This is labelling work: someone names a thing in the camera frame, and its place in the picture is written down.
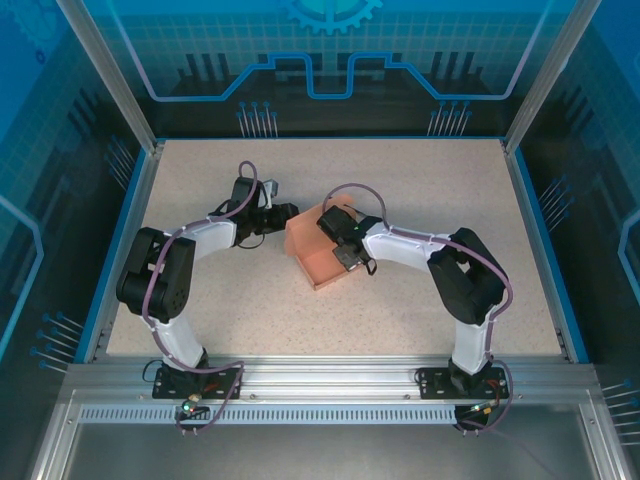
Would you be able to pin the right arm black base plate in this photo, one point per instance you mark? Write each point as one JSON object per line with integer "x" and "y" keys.
{"x": 435, "y": 385}

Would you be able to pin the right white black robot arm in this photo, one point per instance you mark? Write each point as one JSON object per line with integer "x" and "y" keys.
{"x": 400, "y": 245}

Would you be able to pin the aluminium table side rail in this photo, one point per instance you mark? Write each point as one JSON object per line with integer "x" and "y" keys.
{"x": 143, "y": 200}
{"x": 523, "y": 200}

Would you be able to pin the pink cardboard paper box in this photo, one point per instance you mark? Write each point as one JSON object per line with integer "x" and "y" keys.
{"x": 310, "y": 235}

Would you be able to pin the aluminium frame post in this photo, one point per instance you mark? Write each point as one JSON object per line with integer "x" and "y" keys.
{"x": 546, "y": 80}
{"x": 116, "y": 80}

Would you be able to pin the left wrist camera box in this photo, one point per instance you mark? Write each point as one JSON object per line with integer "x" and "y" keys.
{"x": 272, "y": 187}

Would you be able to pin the aluminium mounting rail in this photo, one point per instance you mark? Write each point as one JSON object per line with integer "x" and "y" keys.
{"x": 325, "y": 380}

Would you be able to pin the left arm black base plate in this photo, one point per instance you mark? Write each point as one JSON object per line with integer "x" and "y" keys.
{"x": 170, "y": 387}

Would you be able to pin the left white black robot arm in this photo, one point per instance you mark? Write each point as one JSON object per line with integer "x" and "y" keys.
{"x": 155, "y": 280}

